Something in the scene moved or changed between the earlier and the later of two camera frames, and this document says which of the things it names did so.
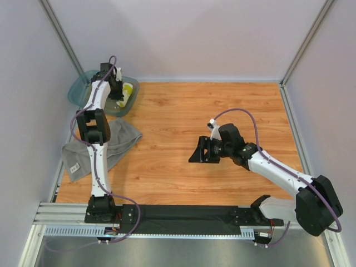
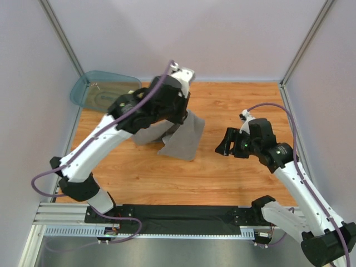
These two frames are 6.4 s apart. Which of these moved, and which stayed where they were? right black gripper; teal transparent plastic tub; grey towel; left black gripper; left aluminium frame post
Moved: right black gripper; left black gripper; grey towel
Stayed: left aluminium frame post; teal transparent plastic tub
